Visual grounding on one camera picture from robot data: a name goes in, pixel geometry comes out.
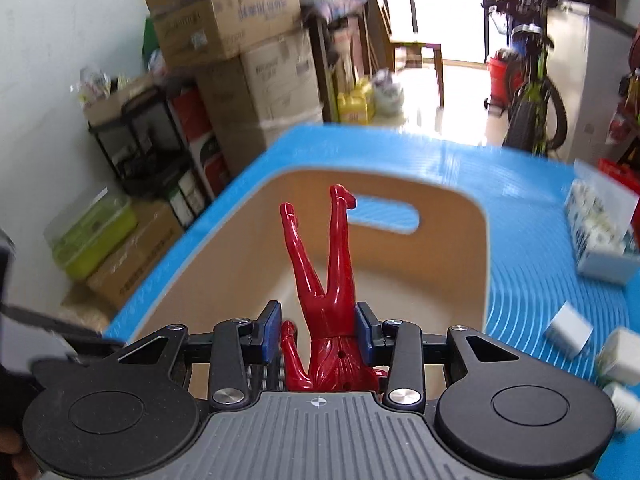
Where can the beige plastic storage bin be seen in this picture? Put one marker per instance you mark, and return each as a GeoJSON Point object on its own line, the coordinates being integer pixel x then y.
{"type": "Point", "coordinates": [419, 254]}

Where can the lower stacked cardboard box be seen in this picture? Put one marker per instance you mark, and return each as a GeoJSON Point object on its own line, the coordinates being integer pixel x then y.
{"type": "Point", "coordinates": [258, 96]}

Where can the green lidded food container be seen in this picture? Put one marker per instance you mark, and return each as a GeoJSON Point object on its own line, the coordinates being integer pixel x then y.
{"type": "Point", "coordinates": [88, 230]}

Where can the white chest freezer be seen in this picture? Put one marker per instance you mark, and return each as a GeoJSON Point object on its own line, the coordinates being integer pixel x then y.
{"type": "Point", "coordinates": [589, 60]}

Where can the wooden chair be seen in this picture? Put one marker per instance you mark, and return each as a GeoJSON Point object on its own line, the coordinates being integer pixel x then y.
{"type": "Point", "coordinates": [391, 41]}

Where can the blue silicone table mat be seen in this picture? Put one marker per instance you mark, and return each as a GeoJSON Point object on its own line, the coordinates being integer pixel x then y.
{"type": "Point", "coordinates": [531, 274]}

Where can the white tissue box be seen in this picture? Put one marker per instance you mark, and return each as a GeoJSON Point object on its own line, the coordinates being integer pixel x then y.
{"type": "Point", "coordinates": [599, 212]}

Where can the red plastic figure toy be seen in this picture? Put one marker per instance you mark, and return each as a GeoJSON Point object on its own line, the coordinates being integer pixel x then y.
{"type": "Point", "coordinates": [335, 362]}

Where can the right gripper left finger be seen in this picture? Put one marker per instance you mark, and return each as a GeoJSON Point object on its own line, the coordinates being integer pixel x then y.
{"type": "Point", "coordinates": [245, 360]}

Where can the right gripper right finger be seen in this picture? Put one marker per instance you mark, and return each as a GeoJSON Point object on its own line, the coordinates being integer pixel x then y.
{"type": "Point", "coordinates": [397, 345]}

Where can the green black bicycle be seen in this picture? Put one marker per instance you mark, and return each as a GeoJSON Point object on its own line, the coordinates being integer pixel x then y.
{"type": "Point", "coordinates": [537, 117]}

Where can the top open cardboard box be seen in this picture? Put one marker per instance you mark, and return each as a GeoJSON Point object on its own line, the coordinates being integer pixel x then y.
{"type": "Point", "coordinates": [194, 33]}

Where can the floor cardboard box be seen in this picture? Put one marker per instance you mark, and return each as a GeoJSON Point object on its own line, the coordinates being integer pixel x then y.
{"type": "Point", "coordinates": [121, 273]}

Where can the white cube charger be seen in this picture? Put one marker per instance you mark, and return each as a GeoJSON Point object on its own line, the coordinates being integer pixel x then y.
{"type": "Point", "coordinates": [568, 331]}

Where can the black metal shelf rack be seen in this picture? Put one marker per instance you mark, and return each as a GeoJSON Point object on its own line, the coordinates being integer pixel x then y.
{"type": "Point", "coordinates": [138, 133]}

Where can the yellow oil jug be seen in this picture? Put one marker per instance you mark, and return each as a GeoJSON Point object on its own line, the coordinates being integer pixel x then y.
{"type": "Point", "coordinates": [358, 106]}

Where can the red shopping bag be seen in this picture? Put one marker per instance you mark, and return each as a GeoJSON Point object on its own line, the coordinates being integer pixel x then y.
{"type": "Point", "coordinates": [618, 172]}

